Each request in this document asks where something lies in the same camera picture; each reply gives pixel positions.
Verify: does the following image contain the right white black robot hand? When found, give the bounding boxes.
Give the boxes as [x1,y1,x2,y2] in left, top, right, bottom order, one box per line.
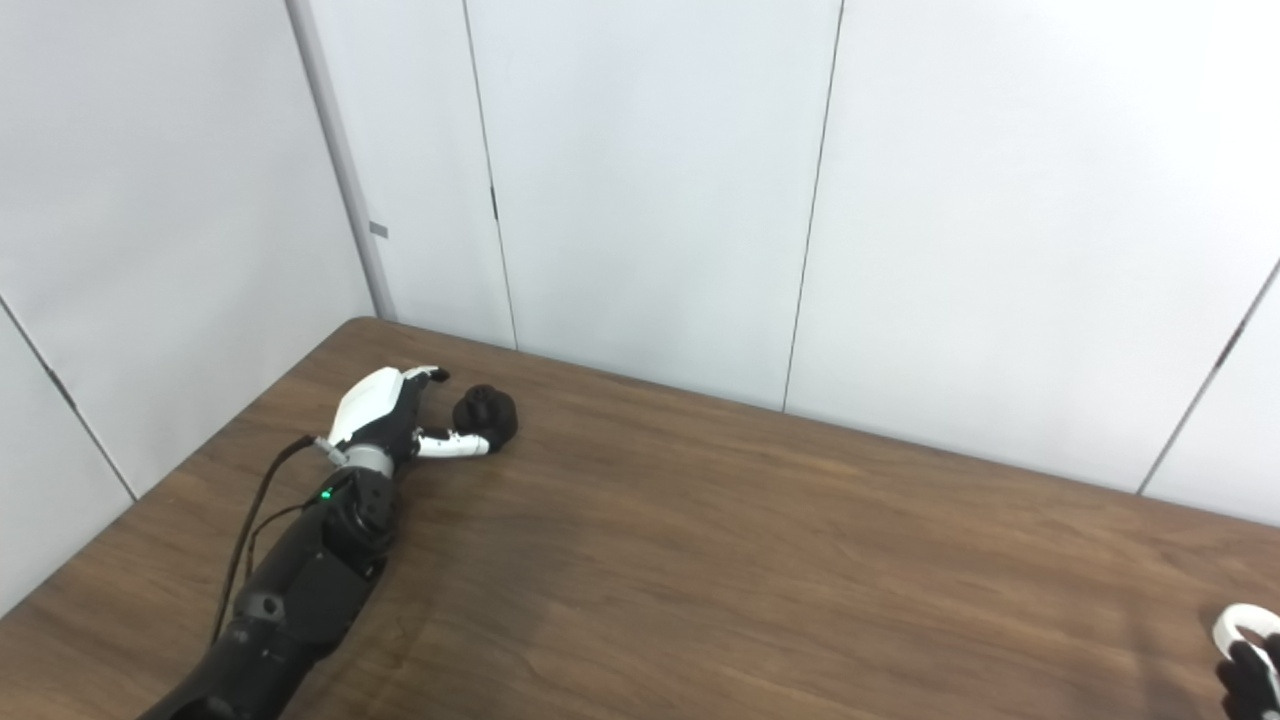
[1216,634,1280,720]

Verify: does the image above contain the round black part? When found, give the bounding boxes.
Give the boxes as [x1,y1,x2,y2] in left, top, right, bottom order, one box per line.
[452,384,519,451]

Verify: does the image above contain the white ring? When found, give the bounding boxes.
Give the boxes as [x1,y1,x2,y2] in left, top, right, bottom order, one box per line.
[1212,603,1280,663]

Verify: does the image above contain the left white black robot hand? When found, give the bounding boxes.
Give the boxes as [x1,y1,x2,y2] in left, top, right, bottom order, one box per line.
[327,365,494,469]

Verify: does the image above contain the grey wall corner strip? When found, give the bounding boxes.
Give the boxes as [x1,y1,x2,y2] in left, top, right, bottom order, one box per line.
[284,0,400,322]

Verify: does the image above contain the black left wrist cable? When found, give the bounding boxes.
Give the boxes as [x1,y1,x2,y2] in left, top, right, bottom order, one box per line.
[209,435,347,646]

